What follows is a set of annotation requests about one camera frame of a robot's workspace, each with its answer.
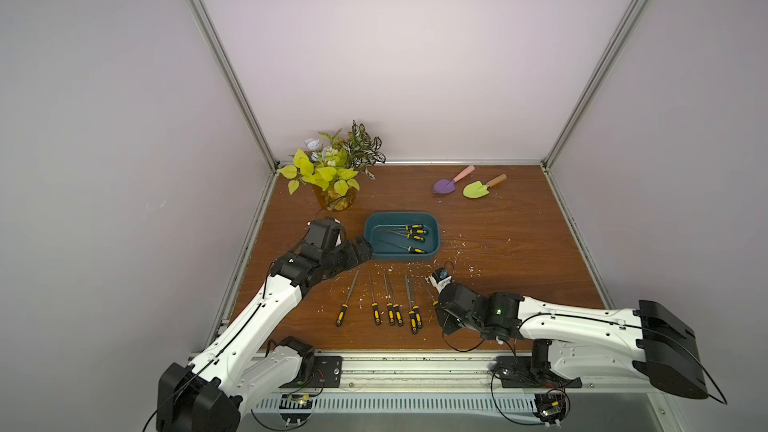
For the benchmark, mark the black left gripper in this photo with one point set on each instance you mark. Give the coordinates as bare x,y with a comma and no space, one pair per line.
354,258

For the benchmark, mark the left electronics board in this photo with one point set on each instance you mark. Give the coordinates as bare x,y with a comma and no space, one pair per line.
295,410

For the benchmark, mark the teal plastic storage box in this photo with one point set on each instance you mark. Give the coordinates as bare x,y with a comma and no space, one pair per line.
373,233

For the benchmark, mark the electronics board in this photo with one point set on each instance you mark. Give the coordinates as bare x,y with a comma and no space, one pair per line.
551,409
295,410

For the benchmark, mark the right electronics board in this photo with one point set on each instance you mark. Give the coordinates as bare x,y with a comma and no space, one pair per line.
551,409

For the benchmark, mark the potted green artificial plant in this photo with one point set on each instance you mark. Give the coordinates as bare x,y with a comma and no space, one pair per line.
332,165

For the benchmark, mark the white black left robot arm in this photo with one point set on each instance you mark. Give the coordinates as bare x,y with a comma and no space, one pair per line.
223,382

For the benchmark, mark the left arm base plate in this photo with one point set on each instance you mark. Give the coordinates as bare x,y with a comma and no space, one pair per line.
321,371

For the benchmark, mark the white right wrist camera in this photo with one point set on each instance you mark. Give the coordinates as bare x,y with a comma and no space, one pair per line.
439,279

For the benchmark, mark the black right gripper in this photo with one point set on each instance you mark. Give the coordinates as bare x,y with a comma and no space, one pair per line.
444,291

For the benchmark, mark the aluminium front rail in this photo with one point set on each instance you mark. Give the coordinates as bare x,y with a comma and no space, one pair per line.
433,381

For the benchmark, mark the eleventh needle file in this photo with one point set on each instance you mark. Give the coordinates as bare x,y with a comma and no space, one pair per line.
406,227

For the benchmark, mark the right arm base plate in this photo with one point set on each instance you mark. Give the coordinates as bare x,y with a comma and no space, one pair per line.
516,372

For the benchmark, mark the purple toy shovel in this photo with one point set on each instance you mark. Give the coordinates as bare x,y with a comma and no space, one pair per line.
448,186

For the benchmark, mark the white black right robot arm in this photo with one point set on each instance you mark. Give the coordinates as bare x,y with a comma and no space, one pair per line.
647,342

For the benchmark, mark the green toy shovel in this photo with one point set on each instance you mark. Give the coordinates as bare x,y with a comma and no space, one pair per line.
479,189

